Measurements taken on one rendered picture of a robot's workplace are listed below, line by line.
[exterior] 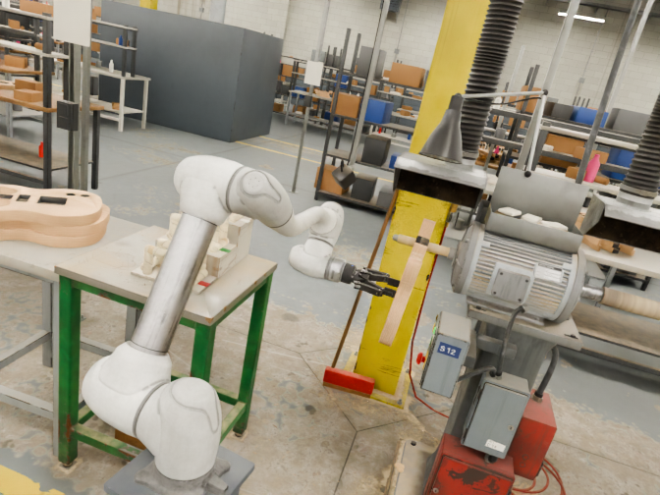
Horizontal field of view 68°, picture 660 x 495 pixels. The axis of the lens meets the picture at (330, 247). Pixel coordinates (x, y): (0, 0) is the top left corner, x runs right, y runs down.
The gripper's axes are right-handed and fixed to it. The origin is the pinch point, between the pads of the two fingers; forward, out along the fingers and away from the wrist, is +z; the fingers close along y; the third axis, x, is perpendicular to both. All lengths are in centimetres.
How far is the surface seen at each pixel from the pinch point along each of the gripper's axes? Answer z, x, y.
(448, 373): 22.9, -2.4, 33.6
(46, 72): -355, -17, -204
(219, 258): -66, -5, 10
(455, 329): 21.1, 8.7, 27.0
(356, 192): -113, -146, -462
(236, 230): -68, -1, -7
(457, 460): 37, -43, 25
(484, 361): 35.5, -11.3, 9.5
